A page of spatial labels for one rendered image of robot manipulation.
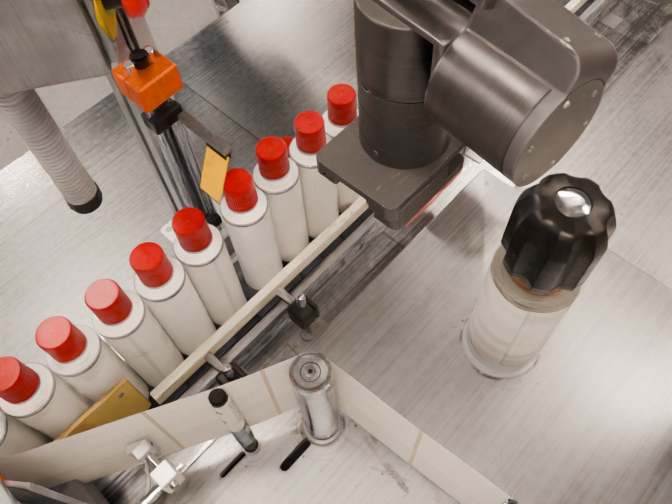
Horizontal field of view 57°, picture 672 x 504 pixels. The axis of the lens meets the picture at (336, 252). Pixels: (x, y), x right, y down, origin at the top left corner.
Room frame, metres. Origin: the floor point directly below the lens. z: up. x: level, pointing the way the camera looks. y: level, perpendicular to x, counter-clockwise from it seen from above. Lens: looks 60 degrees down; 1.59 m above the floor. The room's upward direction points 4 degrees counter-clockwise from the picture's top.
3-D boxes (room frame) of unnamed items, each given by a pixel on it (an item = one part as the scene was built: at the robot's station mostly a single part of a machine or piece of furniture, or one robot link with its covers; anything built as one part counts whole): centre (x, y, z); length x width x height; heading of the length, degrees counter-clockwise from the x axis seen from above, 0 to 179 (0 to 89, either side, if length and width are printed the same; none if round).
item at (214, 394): (0.16, 0.11, 0.97); 0.02 x 0.02 x 0.19
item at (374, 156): (0.25, -0.05, 1.30); 0.10 x 0.07 x 0.07; 134
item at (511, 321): (0.26, -0.19, 1.03); 0.09 x 0.09 x 0.30
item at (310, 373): (0.18, 0.03, 0.97); 0.05 x 0.05 x 0.19
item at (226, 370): (0.24, 0.14, 0.89); 0.06 x 0.03 x 0.12; 43
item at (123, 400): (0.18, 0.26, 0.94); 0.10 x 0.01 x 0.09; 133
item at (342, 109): (0.49, -0.02, 0.98); 0.05 x 0.05 x 0.20
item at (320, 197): (0.45, 0.02, 0.98); 0.05 x 0.05 x 0.20
